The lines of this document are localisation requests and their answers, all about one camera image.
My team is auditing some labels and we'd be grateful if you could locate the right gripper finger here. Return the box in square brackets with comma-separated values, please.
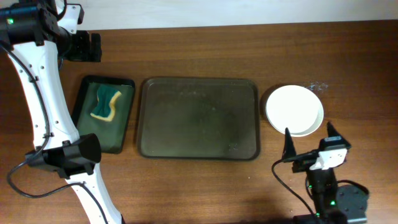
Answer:
[326, 121, 340, 138]
[282, 128, 297, 161]

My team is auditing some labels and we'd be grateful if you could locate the white plate top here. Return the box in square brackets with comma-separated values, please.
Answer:
[265, 85, 324, 137]

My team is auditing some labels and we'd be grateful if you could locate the green and yellow sponge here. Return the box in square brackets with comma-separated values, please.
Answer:
[90, 85, 122, 122]

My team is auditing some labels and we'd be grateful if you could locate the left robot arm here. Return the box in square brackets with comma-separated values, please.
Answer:
[1, 1, 124, 223]

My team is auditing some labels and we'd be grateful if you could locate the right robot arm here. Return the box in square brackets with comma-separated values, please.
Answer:
[282, 123, 369, 223]

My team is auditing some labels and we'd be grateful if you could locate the small black water tray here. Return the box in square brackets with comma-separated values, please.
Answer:
[72, 75, 136, 154]

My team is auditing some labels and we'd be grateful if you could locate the large brown serving tray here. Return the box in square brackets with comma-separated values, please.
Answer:
[137, 77, 261, 161]

